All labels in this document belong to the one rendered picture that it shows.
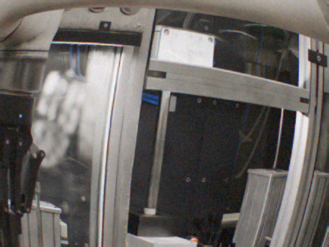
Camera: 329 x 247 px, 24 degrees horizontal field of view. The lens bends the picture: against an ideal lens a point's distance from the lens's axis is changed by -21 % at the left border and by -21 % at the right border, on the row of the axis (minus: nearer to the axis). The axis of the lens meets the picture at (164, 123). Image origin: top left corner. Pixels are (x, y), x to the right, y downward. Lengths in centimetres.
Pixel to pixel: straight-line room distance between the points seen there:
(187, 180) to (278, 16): 110
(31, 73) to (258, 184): 81
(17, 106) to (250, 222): 83
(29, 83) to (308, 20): 39
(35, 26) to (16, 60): 5
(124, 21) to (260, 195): 60
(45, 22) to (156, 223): 65
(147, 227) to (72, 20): 50
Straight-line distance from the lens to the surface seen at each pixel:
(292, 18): 85
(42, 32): 104
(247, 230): 176
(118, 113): 130
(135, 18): 128
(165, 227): 160
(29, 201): 110
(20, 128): 108
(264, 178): 174
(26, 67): 104
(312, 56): 155
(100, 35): 121
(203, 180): 195
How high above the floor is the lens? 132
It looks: 3 degrees down
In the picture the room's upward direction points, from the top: 7 degrees clockwise
